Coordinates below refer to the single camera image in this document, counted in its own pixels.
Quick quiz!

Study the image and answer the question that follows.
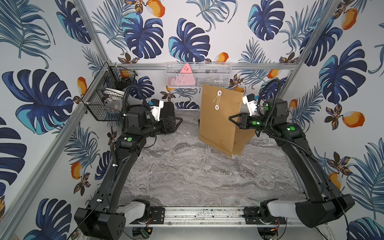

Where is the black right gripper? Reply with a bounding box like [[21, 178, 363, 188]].
[[229, 112, 274, 134]]

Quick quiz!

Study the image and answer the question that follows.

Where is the brown kraft file bag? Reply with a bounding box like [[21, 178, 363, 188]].
[[232, 128, 256, 156], [199, 85, 243, 158]]

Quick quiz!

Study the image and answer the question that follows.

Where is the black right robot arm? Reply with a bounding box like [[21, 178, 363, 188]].
[[229, 94, 355, 228]]

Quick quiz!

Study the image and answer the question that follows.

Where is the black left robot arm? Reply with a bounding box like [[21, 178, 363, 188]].
[[74, 99, 183, 240]]

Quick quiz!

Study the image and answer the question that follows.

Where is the black plastic tool case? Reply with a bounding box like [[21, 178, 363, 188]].
[[160, 102, 175, 120]]

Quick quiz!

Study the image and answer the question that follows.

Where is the pink triangle item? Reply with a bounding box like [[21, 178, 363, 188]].
[[175, 63, 196, 87]]

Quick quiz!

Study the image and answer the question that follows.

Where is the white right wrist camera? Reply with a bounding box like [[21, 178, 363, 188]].
[[243, 94, 259, 116]]

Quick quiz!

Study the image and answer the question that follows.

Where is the clear white mesh wall basket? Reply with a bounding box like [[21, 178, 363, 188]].
[[165, 62, 232, 88]]

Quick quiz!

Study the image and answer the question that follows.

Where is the black wire basket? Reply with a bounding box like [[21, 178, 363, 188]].
[[82, 63, 138, 123]]

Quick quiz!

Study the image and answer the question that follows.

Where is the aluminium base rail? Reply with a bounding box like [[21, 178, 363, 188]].
[[125, 205, 325, 228]]

